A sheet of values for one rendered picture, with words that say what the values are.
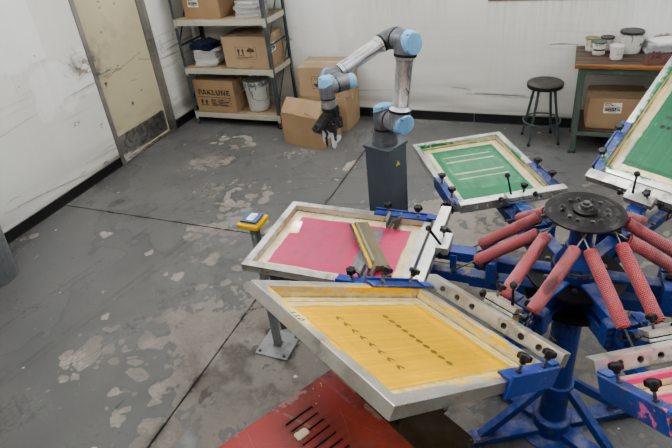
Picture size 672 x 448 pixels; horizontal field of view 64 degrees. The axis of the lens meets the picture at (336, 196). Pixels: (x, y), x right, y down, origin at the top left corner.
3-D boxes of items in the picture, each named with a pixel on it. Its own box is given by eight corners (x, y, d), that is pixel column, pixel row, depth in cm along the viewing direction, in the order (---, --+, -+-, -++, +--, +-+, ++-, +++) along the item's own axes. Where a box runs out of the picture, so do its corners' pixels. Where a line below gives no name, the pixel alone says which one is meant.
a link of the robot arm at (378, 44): (389, 19, 281) (315, 68, 270) (402, 22, 273) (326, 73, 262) (396, 38, 288) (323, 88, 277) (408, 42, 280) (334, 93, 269)
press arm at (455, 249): (435, 258, 245) (435, 249, 242) (438, 250, 250) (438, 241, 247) (474, 264, 239) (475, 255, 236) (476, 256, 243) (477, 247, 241)
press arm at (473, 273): (306, 259, 275) (305, 250, 272) (311, 252, 280) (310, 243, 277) (570, 303, 231) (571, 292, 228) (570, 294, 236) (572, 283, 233)
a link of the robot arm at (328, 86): (338, 76, 253) (322, 80, 249) (340, 98, 258) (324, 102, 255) (329, 72, 259) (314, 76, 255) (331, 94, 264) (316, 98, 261)
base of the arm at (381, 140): (382, 134, 316) (381, 118, 311) (403, 140, 307) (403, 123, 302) (366, 144, 306) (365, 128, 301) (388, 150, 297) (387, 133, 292)
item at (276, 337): (255, 353, 339) (224, 226, 291) (270, 329, 356) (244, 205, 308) (286, 361, 331) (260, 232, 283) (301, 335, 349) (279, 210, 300)
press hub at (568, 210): (505, 449, 268) (529, 222, 200) (513, 387, 299) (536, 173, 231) (592, 472, 254) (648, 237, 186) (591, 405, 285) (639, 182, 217)
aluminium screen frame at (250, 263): (242, 270, 257) (241, 264, 255) (294, 206, 303) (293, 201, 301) (403, 299, 229) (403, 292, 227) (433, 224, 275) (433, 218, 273)
